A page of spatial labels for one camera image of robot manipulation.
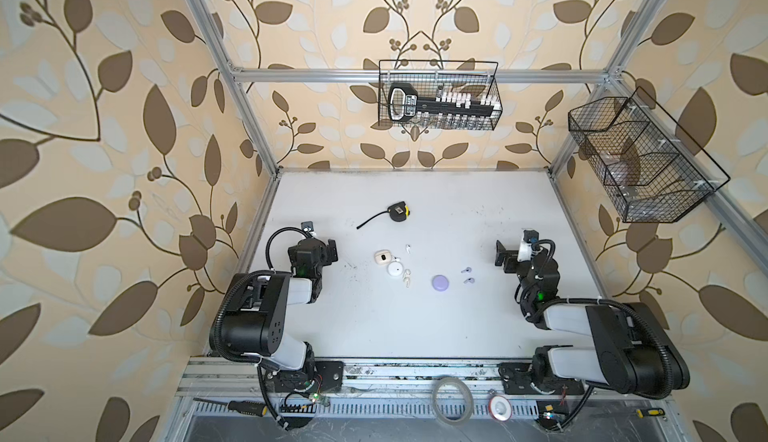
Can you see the black yellow screwdriver right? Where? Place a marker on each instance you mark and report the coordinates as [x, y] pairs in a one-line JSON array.
[[650, 412]]

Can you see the right side wire basket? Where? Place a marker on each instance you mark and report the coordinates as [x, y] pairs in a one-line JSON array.
[[653, 169]]

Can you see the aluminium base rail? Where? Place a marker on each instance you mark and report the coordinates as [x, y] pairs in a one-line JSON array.
[[210, 377]]

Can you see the black socket set holder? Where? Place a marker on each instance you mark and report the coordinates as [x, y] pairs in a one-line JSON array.
[[404, 103]]

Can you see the black yellow screwdriver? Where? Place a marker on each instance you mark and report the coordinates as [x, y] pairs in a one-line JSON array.
[[650, 412], [245, 407]]

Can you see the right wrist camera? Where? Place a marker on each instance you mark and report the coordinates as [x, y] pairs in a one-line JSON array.
[[526, 249]]

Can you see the grey tape roll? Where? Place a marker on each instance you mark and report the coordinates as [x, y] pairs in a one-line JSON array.
[[452, 401]]

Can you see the white round earbud case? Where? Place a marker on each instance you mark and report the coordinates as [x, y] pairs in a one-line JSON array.
[[395, 269]]

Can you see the wire basket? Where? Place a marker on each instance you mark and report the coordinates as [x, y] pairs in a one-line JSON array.
[[471, 76], [653, 169]]

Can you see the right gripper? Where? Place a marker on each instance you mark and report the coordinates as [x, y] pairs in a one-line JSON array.
[[504, 253]]

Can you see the small white tape roll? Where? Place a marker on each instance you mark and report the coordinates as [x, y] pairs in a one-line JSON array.
[[500, 408]]

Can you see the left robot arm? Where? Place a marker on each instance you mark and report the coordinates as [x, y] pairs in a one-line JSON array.
[[250, 324]]

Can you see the purple round earbud case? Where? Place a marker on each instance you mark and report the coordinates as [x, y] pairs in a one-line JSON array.
[[440, 283]]

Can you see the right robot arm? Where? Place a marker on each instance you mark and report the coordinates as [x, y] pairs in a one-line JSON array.
[[627, 349]]

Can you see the black yellow tape measure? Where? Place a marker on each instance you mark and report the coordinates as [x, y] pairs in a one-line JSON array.
[[397, 212]]

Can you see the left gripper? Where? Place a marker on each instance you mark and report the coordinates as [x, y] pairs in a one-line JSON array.
[[327, 249]]

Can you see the black yellow screwdriver left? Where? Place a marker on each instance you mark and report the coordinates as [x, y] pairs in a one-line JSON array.
[[245, 407]]

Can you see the cream earbud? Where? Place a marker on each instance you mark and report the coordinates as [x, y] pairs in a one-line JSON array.
[[407, 278]]

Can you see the rear wire basket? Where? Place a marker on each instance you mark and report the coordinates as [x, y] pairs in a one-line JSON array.
[[471, 76]]

